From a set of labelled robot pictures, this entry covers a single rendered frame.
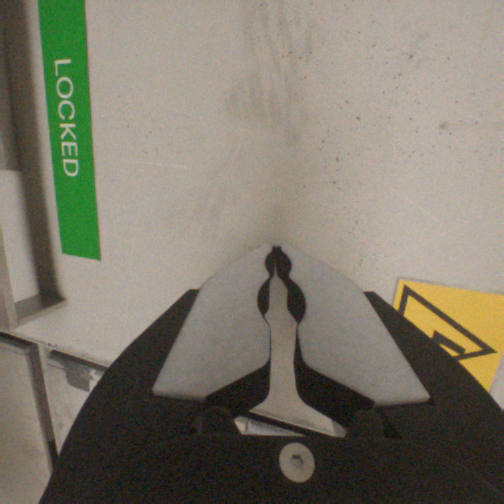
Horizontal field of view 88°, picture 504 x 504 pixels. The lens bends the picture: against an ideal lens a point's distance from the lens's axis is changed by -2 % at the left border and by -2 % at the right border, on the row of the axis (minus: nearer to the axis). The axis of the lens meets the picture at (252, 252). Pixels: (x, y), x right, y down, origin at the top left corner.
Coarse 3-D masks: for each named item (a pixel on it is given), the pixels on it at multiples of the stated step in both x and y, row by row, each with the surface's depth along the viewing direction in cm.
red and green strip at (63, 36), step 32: (64, 0) 14; (64, 32) 15; (64, 64) 15; (64, 96) 16; (64, 128) 16; (64, 160) 17; (64, 192) 17; (64, 224) 18; (96, 224) 17; (96, 256) 18
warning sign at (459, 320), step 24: (408, 288) 13; (432, 288) 12; (456, 288) 12; (408, 312) 13; (432, 312) 13; (456, 312) 12; (480, 312) 12; (432, 336) 13; (456, 336) 12; (480, 336) 12; (480, 360) 12
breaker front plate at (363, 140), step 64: (0, 0) 16; (128, 0) 13; (192, 0) 13; (256, 0) 12; (320, 0) 11; (384, 0) 10; (448, 0) 10; (0, 64) 16; (128, 64) 14; (192, 64) 13; (256, 64) 12; (320, 64) 12; (384, 64) 11; (448, 64) 10; (0, 128) 17; (128, 128) 15; (192, 128) 14; (256, 128) 13; (320, 128) 12; (384, 128) 12; (448, 128) 11; (0, 192) 19; (128, 192) 16; (192, 192) 15; (256, 192) 14; (320, 192) 13; (384, 192) 12; (448, 192) 11; (64, 256) 19; (128, 256) 17; (192, 256) 16; (320, 256) 14; (384, 256) 13; (448, 256) 12; (64, 320) 20; (128, 320) 18
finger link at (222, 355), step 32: (256, 256) 11; (224, 288) 9; (256, 288) 9; (192, 320) 8; (224, 320) 8; (256, 320) 8; (192, 352) 7; (224, 352) 7; (256, 352) 7; (160, 384) 6; (192, 384) 6; (224, 384) 6; (256, 384) 7
